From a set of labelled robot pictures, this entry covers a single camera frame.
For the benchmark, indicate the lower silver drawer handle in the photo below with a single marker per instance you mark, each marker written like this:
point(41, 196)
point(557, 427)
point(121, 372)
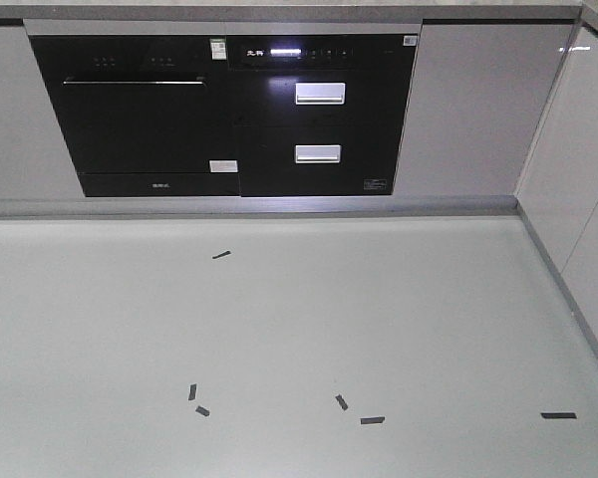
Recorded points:
point(317, 153)

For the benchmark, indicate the black disinfection cabinet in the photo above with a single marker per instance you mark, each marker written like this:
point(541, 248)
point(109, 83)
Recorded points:
point(263, 71)

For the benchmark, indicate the grey stone countertop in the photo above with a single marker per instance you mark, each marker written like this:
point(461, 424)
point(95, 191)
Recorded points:
point(298, 11)

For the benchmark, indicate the upper silver drawer handle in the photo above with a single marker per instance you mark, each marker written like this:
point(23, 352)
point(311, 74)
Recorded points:
point(310, 94)

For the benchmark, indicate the green white energy sticker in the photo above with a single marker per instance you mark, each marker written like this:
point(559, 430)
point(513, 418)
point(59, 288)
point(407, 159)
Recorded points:
point(218, 49)

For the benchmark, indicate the grey label on dishwasher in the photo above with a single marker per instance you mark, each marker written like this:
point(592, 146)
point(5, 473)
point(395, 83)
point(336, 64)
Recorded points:
point(223, 166)

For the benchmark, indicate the silver drawer handle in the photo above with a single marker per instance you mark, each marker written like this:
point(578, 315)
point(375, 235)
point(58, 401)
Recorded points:
point(317, 153)
point(310, 94)

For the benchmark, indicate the white QR code sticker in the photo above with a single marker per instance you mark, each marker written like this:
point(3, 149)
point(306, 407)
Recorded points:
point(410, 40)

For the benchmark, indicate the black built-in dishwasher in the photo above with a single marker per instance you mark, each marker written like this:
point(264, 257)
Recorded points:
point(141, 115)

